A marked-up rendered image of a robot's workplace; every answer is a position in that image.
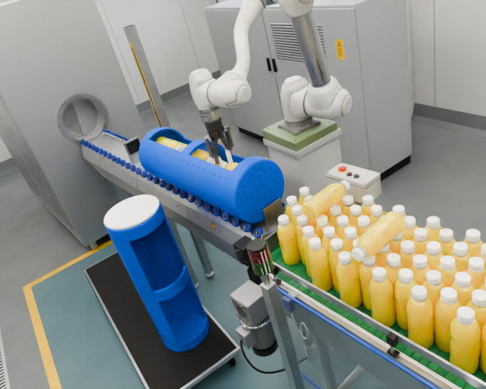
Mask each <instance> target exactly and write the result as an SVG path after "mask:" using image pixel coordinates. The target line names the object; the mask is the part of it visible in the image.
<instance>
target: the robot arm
mask: <svg viewBox="0 0 486 389"><path fill-rule="evenodd" d="M275 4H279V5H280V6H281V8H282V9H283V10H284V12H285V14H286V15H288V16H289V17H290V19H291V21H292V26H293V29H294V31H295V36H296V38H297V41H298V44H299V48H300V51H301V54H302V58H303V61H304V63H305V67H306V70H307V73H308V76H309V80H310V84H308V81H307V80H306V79H305V78H303V77H301V76H292V77H289V78H288V79H286V80H285V81H284V83H283V84H282V88H281V105H282V112H283V115H284V120H285V122H283V123H280V124H278V128H282V129H283V130H287V131H288V132H290V133H292V134H294V135H299V134H300V133H302V132H304V131H306V130H308V129H310V128H312V127H314V126H317V125H320V124H321V120H316V119H314V118H312V117H316V118H321V119H337V118H340V117H343V116H345V115H347V113H348V112H349V111H350V109H351V106H352V98H351V96H350V94H349V92H348V91H347V90H345V89H343V88H342V87H341V85H340V84H339V82H338V81H337V79H336V78H335V77H333V76H330V74H329V69H328V66H327V62H326V58H325V54H324V51H323V48H322V43H321V40H320V37H319V31H318V29H317V25H316V21H315V17H314V14H313V11H312V8H313V5H314V0H243V2H242V5H241V9H240V12H239V14H238V17H237V20H236V23H235V28H234V40H235V49H236V55H237V63H236V65H235V67H234V69H233V70H231V71H226V72H225V74H224V75H222V76H221V77H220V78H218V79H213V76H212V75H211V74H210V72H209V71H208V70H207V69H197V70H195V71H193V72H192V73H191V74H190V75H189V85H190V90H191V95H192V97H193V100H194V103H195V104H196V106H197V108H198V111H199V114H200V116H201V120H202V121H203V122H204V125H205V127H206V130H207V132H208V135H207V136H206V137H204V138H203V141H204V142H205V144H206V147H207V149H208V154H209V157H211V158H214V160H215V163H216V164H218V166H219V167H223V165H222V163H221V158H220V156H218V139H219V138H220V139H221V141H222V143H223V145H224V146H225V148H226V149H227V150H225V153H226V155H227V159H228V163H232V162H233V160H232V157H231V156H232V152H231V151H232V148H233V147H234V144H233V141H232V138H231V134H230V127H228V126H223V123H222V120H221V110H220V107H224V108H236V107H242V106H244V105H245V104H246V103H248V102H249V100H250V99H251V87H250V86H249V85H248V81H247V75H248V71H249V68H250V62H251V58H250V50H249V43H248V30H249V29H250V27H251V25H252V24H253V22H254V21H255V20H256V19H257V17H259V16H260V14H262V12H263V11H264V9H265V8H266V6H270V5H275ZM223 133H225V136H226V138H227V140H226V139H225V136H224V134H223ZM209 137H210V138H211V142H212V146H211V142H210V139H209Z"/></svg>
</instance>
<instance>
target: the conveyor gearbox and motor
mask: <svg viewBox="0 0 486 389"><path fill-rule="evenodd" d="M230 297H231V300H232V302H233V305H234V308H235V312H236V313H237V314H236V315H237V316H238V320H239V323H240V324H241V325H240V327H239V328H237V329H236V333H237V335H238V339H239V341H240V345H241V352H242V353H243V356H244V357H245V359H246V360H247V362H248V363H249V365H250V366H251V367H252V368H253V369H255V370H256V371H258V372H260V373H263V374H275V373H278V372H282V371H284V370H285V368H284V369H281V370H276V371H263V370H259V369H257V368H256V367H254V366H253V365H252V364H251V362H250V361H249V360H248V358H247V357H246V355H245V352H244V350H243V346H242V344H243V345H244V346H246V347H247V348H248V349H249V348H250V347H252V349H253V351H254V353H255V354H256V355H258V356H260V357H267V356H269V355H271V354H273V353H274V352H275V351H276V350H277V347H278V343H277V340H276V338H275V333H274V330H273V327H272V323H271V320H270V317H269V314H268V310H267V307H266V304H265V300H264V296H263V294H262V289H261V287H260V285H257V284H255V283H254V282H252V281H251V280H248V281H247V282H246V283H244V284H243V285H242V286H240V287H239V288H238V289H236V290H235V291H234V292H233V293H232V294H231V295H230Z"/></svg>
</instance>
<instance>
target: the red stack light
mask: <svg viewBox="0 0 486 389"><path fill-rule="evenodd" d="M247 251H248V250H247ZM270 255H271V254H270V251H269V248H268V245H267V248H266V249H265V250H264V251H262V252H259V253H251V252H249V251H248V256H249V258H250V261H251V262H253V263H254V264H261V263H264V262H266V261H268V260H269V258H270Z"/></svg>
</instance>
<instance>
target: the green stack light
mask: <svg viewBox="0 0 486 389"><path fill-rule="evenodd" d="M250 262H251V261H250ZM251 266H252V268H253V272H254V274H255V275H257V276H266V275H268V274H270V273H271V272H272V271H273V269H274V266H273V262H272V257H271V256H270V258H269V260H268V261H266V262H264V263H261V264H254V263H253V262H251Z"/></svg>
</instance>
